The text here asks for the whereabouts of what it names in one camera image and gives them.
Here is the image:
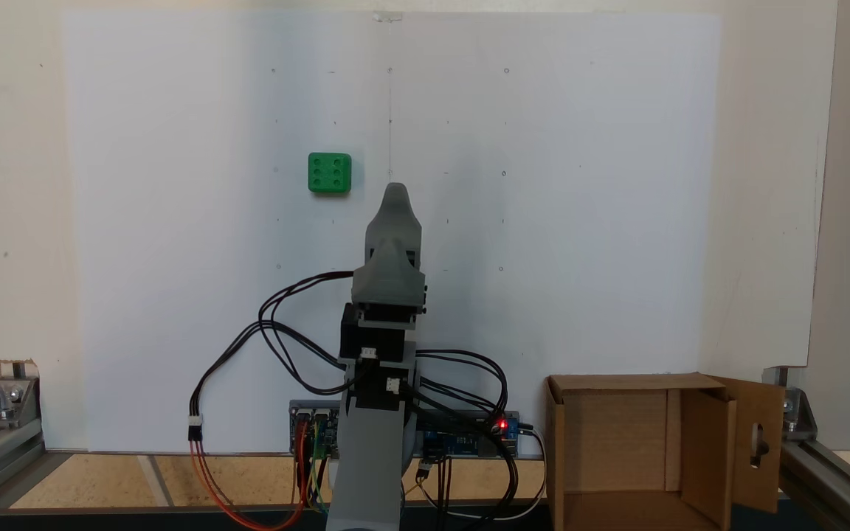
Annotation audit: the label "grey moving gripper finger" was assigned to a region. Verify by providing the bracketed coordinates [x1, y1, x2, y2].
[364, 182, 423, 268]

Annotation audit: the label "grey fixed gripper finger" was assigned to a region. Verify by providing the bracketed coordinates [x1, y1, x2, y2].
[351, 238, 426, 307]

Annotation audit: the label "green die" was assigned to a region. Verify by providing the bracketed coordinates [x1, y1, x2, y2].
[308, 152, 353, 195]

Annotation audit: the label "circuit board with capacitors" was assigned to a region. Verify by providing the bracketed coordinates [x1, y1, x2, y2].
[289, 400, 339, 458]

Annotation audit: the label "blue circuit board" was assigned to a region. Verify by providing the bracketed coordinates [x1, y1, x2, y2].
[416, 410, 522, 459]

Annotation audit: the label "white paper sheet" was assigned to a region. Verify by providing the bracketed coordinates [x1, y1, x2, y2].
[62, 11, 721, 453]

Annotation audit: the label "brown cardboard box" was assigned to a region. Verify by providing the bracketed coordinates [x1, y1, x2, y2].
[545, 372, 786, 531]

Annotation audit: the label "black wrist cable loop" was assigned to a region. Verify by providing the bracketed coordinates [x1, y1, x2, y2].
[258, 271, 356, 397]

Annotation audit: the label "green and yellow wires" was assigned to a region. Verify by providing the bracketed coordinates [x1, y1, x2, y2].
[305, 420, 331, 517]

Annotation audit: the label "orange and red wires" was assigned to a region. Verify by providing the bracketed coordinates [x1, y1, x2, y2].
[189, 420, 311, 531]

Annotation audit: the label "black cable bundle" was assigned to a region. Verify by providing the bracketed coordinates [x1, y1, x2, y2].
[412, 349, 523, 517]

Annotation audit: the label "black cable with white connector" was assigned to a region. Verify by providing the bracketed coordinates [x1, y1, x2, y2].
[189, 319, 348, 443]

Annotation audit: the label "metal corner bracket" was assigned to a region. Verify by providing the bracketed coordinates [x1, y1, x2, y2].
[782, 387, 819, 442]
[0, 375, 41, 430]

